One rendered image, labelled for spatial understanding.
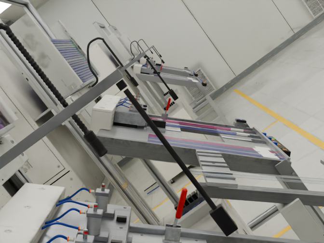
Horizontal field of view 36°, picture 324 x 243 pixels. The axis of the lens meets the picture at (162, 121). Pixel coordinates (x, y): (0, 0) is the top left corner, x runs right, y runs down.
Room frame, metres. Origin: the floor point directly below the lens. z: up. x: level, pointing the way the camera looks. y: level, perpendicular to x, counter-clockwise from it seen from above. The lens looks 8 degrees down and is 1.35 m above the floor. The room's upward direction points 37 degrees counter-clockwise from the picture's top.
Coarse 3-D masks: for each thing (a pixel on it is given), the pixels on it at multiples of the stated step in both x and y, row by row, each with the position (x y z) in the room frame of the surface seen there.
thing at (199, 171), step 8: (192, 168) 1.15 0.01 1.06; (232, 176) 1.13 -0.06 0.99; (240, 176) 1.13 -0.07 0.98; (248, 176) 1.13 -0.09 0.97; (256, 176) 1.12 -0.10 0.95; (264, 176) 1.12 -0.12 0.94; (272, 176) 1.12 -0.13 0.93; (280, 176) 1.12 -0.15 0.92; (288, 176) 1.12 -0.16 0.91; (296, 176) 1.13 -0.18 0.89
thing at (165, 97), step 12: (120, 36) 7.42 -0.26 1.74; (132, 48) 6.82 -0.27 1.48; (144, 60) 6.91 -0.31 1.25; (168, 72) 6.70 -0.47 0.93; (180, 72) 6.69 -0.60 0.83; (192, 72) 6.75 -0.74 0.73; (144, 84) 7.40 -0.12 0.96; (156, 84) 7.43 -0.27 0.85; (168, 96) 7.06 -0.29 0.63; (180, 96) 6.71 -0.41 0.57
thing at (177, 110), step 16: (96, 48) 5.30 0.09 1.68; (112, 48) 5.24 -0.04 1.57; (128, 48) 5.96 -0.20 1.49; (96, 64) 5.31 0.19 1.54; (112, 64) 5.29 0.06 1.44; (128, 80) 5.64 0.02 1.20; (144, 80) 5.28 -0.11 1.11; (160, 80) 5.27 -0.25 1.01; (176, 80) 5.25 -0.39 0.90; (192, 80) 5.45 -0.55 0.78; (208, 96) 5.20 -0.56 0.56; (160, 112) 5.24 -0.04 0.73; (176, 112) 5.28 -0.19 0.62; (208, 112) 5.94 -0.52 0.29
